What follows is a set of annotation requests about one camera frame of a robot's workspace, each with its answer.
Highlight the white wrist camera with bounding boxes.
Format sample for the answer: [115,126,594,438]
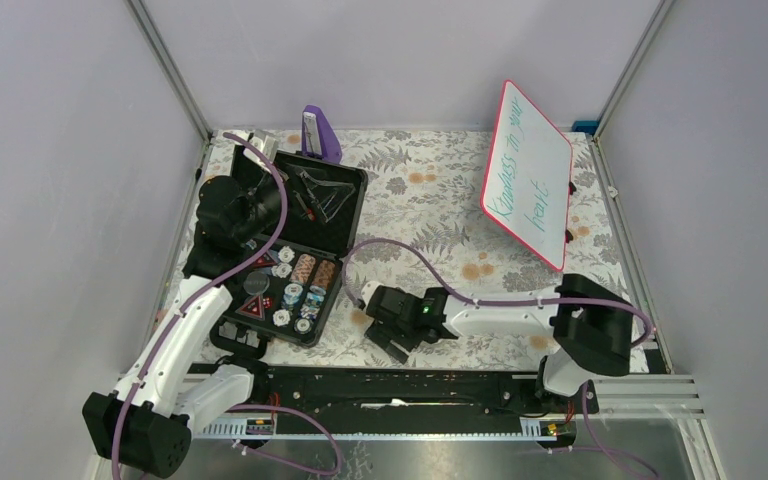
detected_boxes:
[249,130,279,160]
[360,281,382,308]

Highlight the pink framed whiteboard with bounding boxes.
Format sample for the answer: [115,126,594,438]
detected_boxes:
[480,79,573,272]

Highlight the black poker chip case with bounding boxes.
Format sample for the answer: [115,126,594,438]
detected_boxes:
[186,146,368,347]

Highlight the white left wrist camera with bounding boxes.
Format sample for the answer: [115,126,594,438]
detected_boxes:
[249,130,279,160]

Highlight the floral table mat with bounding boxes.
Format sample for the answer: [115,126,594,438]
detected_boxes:
[263,130,641,371]

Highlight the blue corner block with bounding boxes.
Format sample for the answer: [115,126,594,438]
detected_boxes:
[571,120,600,136]

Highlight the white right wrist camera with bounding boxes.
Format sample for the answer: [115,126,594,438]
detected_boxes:
[360,281,382,308]

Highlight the purple metronome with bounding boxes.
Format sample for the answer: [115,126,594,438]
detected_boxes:
[301,105,343,164]

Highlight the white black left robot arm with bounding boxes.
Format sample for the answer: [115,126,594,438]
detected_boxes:
[81,173,289,479]

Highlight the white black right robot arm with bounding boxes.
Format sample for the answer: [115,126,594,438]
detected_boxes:
[360,274,634,412]

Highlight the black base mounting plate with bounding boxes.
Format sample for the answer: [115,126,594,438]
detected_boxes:
[248,366,600,437]

